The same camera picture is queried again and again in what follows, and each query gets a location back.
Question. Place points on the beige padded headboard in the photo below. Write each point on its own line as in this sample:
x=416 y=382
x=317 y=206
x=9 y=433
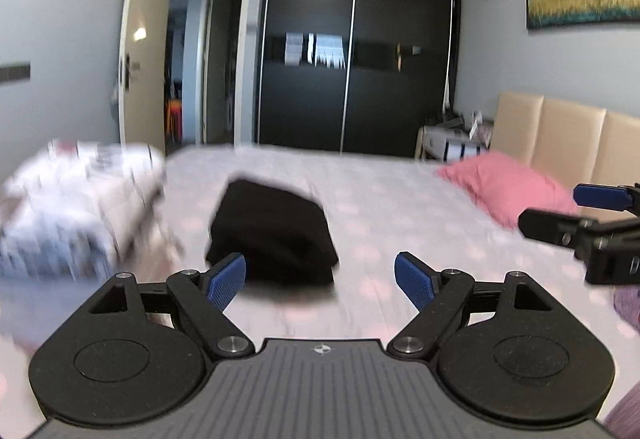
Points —
x=566 y=140

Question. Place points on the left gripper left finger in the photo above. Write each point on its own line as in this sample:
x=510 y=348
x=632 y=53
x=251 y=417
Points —
x=194 y=300

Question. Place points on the pink pillow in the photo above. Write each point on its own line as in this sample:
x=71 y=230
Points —
x=503 y=188

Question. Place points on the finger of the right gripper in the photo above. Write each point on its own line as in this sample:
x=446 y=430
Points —
x=552 y=228
x=608 y=198

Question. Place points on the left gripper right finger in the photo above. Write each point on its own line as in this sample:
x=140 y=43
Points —
x=460 y=317

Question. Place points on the grey pink-dotted bed sheet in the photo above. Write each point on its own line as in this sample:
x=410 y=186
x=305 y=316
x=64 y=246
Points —
x=375 y=209

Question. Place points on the folded black garment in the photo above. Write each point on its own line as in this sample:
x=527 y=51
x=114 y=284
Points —
x=284 y=238

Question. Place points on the white bedside table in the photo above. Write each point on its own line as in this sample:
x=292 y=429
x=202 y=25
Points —
x=451 y=141

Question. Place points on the white room door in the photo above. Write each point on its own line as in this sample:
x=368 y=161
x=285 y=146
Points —
x=141 y=72

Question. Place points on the black sliding wardrobe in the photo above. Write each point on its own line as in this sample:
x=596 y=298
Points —
x=355 y=76

